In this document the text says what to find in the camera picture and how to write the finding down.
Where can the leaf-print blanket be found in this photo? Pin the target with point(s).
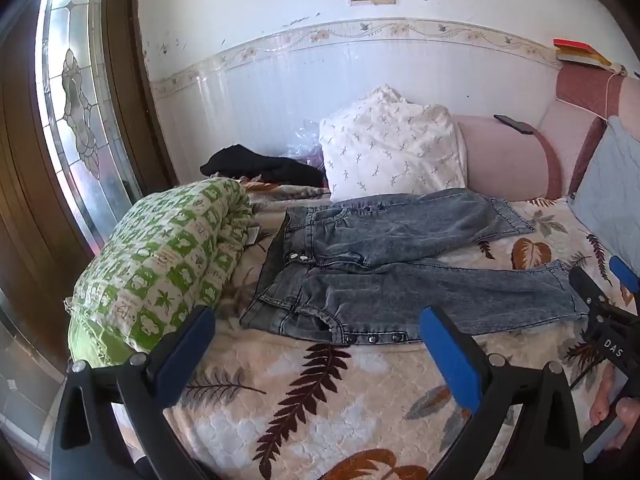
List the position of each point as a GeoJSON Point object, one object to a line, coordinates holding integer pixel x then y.
{"type": "Point", "coordinates": [350, 410]}

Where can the pink bolster cushion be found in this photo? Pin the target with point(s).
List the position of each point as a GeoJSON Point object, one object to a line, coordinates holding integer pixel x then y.
{"type": "Point", "coordinates": [500, 160]}

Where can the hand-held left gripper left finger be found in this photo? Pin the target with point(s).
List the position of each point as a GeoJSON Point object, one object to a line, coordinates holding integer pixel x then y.
{"type": "Point", "coordinates": [185, 355]}

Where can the person's right hand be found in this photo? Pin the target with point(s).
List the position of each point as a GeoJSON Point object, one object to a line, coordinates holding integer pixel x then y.
{"type": "Point", "coordinates": [631, 417]}

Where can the yellow book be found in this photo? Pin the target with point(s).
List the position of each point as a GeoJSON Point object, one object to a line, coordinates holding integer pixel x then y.
{"type": "Point", "coordinates": [587, 57]}

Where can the white leaf-print pillow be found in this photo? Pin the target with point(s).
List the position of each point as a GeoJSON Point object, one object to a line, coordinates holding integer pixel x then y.
{"type": "Point", "coordinates": [390, 150]}

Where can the pink padded headboard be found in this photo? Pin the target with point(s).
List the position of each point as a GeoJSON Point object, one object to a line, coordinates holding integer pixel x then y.
{"type": "Point", "coordinates": [575, 125]}

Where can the grey denim pants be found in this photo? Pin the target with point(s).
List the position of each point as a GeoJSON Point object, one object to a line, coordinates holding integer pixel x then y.
{"type": "Point", "coordinates": [375, 240]}

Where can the black phone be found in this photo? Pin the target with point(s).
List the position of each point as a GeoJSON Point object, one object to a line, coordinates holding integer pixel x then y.
{"type": "Point", "coordinates": [514, 124]}

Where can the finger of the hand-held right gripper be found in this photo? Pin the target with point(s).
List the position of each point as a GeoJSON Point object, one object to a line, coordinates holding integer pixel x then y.
{"type": "Point", "coordinates": [625, 272]}
{"type": "Point", "coordinates": [585, 287]}

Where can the red book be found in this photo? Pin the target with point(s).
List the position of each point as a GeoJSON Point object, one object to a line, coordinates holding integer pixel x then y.
{"type": "Point", "coordinates": [572, 44]}

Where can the stained glass door window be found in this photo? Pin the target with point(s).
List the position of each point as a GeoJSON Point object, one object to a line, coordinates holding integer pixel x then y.
{"type": "Point", "coordinates": [75, 85]}

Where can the clear plastic bag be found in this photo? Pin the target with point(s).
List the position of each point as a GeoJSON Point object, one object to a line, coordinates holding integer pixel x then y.
{"type": "Point", "coordinates": [307, 142]}

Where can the wooden door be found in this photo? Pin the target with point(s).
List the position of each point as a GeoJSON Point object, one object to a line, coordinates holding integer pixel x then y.
{"type": "Point", "coordinates": [25, 185]}

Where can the black cloth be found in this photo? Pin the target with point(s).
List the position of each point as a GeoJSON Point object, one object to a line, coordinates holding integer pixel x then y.
{"type": "Point", "coordinates": [260, 162]}

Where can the green checked quilt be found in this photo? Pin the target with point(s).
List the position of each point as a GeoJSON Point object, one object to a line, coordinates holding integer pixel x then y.
{"type": "Point", "coordinates": [165, 250]}

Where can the light blue quilted pillow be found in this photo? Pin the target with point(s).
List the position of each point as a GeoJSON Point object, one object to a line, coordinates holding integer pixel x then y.
{"type": "Point", "coordinates": [610, 185]}

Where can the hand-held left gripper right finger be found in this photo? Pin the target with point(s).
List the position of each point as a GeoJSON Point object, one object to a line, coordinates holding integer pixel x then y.
{"type": "Point", "coordinates": [450, 355]}

